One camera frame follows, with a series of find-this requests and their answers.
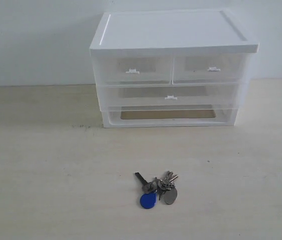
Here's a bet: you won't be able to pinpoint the white plastic drawer cabinet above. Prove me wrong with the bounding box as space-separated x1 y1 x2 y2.
90 9 259 128

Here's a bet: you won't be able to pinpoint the clear upper left drawer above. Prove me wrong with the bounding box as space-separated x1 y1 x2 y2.
92 56 173 87

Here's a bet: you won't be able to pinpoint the keys with blue tag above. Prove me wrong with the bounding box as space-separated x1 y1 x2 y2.
134 171 179 209

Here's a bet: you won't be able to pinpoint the clear wide drawer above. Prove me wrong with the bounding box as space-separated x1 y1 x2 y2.
97 83 247 112

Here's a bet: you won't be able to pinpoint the clear upper right drawer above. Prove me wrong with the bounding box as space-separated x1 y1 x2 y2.
173 53 248 85

